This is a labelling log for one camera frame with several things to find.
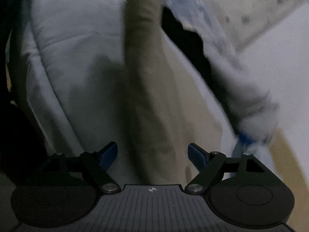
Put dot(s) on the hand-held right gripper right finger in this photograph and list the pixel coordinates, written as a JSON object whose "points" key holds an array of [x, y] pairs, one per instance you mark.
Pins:
{"points": [[196, 156]]}

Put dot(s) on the beige garment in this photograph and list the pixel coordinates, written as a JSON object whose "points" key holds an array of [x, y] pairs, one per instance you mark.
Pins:
{"points": [[154, 89]]}

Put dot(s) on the wooden bed frame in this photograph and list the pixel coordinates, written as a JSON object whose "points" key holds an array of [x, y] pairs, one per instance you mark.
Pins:
{"points": [[287, 149]]}

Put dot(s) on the pale printed bed sheet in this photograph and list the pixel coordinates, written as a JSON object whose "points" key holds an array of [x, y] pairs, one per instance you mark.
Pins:
{"points": [[72, 53]]}

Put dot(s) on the pale spotted fabric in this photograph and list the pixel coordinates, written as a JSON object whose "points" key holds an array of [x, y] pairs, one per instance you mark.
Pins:
{"points": [[260, 7]]}

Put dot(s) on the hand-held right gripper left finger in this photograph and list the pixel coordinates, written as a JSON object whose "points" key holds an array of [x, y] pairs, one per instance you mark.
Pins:
{"points": [[108, 156]]}

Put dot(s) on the black garment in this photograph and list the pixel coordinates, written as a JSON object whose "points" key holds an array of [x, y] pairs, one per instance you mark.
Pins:
{"points": [[190, 48]]}

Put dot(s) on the light blue printed duvet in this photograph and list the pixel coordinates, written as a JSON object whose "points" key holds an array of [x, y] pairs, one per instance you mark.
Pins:
{"points": [[224, 60]]}

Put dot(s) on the blue cloth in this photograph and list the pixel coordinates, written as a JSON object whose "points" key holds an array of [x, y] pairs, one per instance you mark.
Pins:
{"points": [[243, 139]]}

